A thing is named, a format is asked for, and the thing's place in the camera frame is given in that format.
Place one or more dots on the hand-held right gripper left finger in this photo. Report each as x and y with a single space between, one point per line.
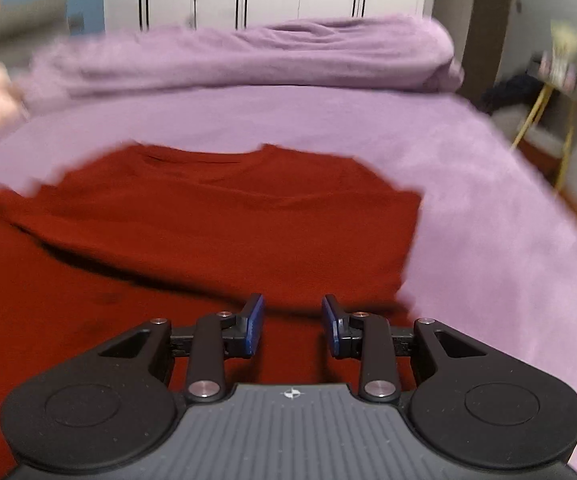
252 327

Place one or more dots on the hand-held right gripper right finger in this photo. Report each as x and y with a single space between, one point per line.
332 327

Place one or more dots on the red shirt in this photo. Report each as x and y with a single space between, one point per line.
193 220

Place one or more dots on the purple bed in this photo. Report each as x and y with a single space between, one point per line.
468 200

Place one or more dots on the purple rolled duvet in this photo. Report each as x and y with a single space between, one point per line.
248 57

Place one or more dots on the yellow-legged side table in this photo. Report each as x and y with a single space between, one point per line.
533 112

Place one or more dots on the dark cloth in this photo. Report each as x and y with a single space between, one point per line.
510 91

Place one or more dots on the pink patterned box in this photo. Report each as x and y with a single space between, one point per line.
558 67

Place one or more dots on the grey headboard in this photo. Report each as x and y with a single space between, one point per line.
13 25

